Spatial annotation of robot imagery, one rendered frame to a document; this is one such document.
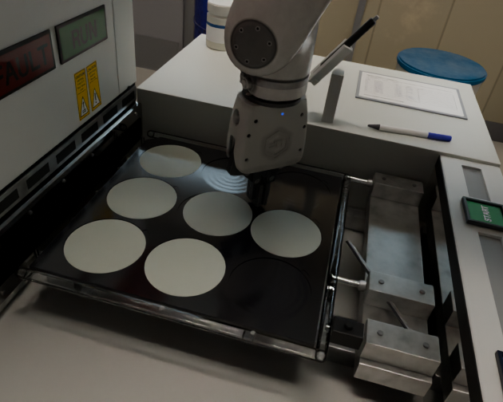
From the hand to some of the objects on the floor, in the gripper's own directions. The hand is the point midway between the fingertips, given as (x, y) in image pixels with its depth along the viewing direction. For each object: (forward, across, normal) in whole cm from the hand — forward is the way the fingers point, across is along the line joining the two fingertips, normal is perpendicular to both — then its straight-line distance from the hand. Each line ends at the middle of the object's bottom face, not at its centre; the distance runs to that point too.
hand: (258, 190), depth 66 cm
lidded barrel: (+92, -174, -110) cm, 226 cm away
